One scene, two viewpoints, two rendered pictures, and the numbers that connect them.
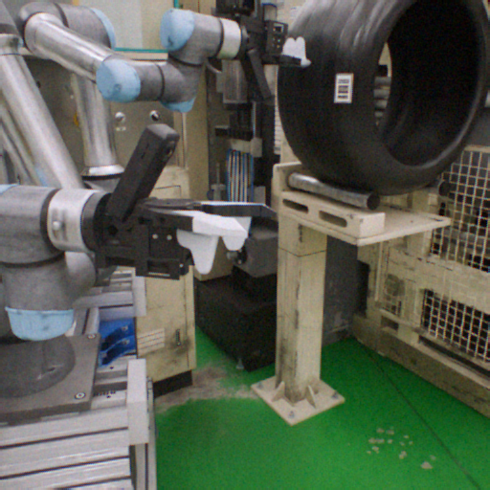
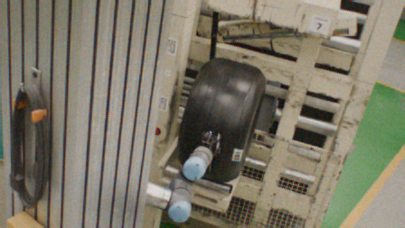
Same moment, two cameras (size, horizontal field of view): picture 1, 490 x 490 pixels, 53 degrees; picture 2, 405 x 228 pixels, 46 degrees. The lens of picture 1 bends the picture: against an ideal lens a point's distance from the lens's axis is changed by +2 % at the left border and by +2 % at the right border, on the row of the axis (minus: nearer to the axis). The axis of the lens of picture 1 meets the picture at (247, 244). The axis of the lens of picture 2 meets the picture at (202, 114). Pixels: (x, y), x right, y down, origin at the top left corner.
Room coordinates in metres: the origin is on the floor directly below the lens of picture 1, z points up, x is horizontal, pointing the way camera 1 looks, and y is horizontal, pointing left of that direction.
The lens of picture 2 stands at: (0.09, 1.18, 2.26)
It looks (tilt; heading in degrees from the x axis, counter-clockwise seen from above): 28 degrees down; 313
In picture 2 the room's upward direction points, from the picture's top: 11 degrees clockwise
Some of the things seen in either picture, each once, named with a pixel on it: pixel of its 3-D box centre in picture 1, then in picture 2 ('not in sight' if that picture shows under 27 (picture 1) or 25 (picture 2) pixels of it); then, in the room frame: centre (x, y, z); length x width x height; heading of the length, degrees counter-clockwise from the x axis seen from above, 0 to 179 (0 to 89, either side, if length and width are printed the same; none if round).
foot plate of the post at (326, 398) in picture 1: (297, 389); not in sight; (1.65, -0.20, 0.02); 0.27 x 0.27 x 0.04; 32
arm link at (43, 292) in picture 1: (46, 287); not in sight; (0.59, 0.26, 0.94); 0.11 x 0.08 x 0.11; 166
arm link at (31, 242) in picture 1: (25, 219); not in sight; (0.58, 0.27, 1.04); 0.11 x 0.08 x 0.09; 76
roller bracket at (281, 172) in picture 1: (324, 174); (172, 154); (1.60, -0.26, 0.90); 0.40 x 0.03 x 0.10; 122
